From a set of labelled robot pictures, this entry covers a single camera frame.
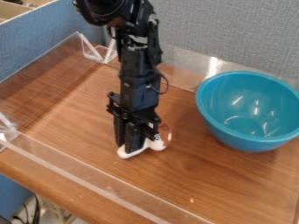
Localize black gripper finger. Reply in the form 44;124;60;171
125;122;145;154
113;116;125;146

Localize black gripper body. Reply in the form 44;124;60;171
105;91;164;138

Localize white brown plush mushroom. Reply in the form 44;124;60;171
116;122;173;160

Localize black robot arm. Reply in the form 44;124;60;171
73;0;165;158

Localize blue plastic bowl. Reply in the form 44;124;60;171
196;71;299;152

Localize clear acrylic corner bracket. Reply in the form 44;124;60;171
78;33;117;64

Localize black cables under table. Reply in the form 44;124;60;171
0;194;42;224

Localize blue partition wall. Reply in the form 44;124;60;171
0;0;106;82

